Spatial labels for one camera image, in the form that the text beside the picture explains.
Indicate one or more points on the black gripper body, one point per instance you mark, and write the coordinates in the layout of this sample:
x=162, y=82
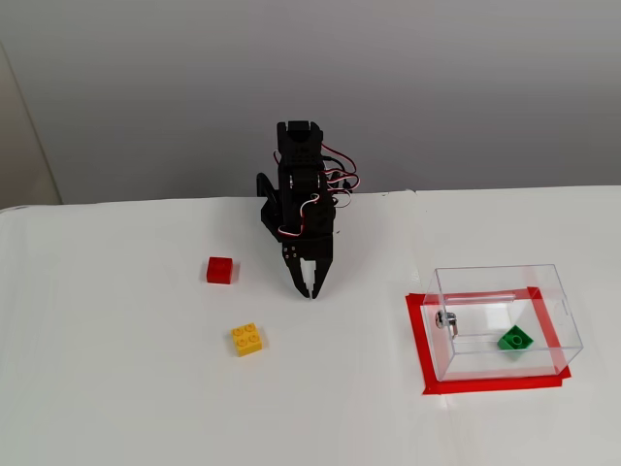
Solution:
x=314, y=252

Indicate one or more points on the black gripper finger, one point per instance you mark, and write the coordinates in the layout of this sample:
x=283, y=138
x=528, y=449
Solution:
x=324, y=272
x=293, y=264

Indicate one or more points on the green lego brick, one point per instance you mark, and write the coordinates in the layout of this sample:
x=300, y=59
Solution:
x=515, y=340

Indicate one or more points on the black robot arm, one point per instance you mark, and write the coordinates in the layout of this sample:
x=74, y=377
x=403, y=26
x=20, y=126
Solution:
x=301, y=145

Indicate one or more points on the red lego brick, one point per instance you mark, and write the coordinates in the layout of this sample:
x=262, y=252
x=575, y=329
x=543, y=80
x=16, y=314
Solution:
x=219, y=271

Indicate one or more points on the yellow lego brick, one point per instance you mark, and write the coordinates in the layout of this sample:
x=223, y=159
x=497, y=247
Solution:
x=247, y=342

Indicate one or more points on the transparent acrylic box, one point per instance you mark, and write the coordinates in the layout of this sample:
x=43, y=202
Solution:
x=509, y=371

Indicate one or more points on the black table clamp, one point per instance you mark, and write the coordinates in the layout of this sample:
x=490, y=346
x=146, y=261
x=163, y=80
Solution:
x=264, y=187

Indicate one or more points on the silver cam lock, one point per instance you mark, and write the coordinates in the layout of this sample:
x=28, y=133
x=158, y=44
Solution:
x=445, y=320

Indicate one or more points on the red tape square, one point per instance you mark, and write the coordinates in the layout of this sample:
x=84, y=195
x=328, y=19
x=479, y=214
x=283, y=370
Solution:
x=485, y=386

